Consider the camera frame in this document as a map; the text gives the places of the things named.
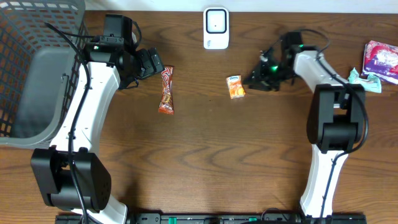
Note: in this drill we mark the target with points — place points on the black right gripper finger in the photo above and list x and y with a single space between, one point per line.
256 74
266 85

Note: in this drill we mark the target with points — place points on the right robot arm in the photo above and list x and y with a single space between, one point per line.
337 123

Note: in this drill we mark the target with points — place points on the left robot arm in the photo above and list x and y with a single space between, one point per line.
69 173

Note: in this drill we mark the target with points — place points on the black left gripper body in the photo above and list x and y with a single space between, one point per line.
145 63

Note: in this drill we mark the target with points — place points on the red purple noodle packet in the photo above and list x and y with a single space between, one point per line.
380 59

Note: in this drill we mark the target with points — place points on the red Top chocolate bar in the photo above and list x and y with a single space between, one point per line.
166 104

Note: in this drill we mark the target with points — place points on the orange tissue pack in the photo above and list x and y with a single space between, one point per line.
235 86

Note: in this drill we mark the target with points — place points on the dark grey plastic basket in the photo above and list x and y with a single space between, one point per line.
39 70

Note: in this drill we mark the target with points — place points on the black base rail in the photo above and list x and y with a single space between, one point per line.
273 217

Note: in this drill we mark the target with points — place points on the teal snack wrapper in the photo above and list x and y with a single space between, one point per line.
372 83

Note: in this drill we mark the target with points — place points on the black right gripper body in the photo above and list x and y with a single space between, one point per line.
276 73

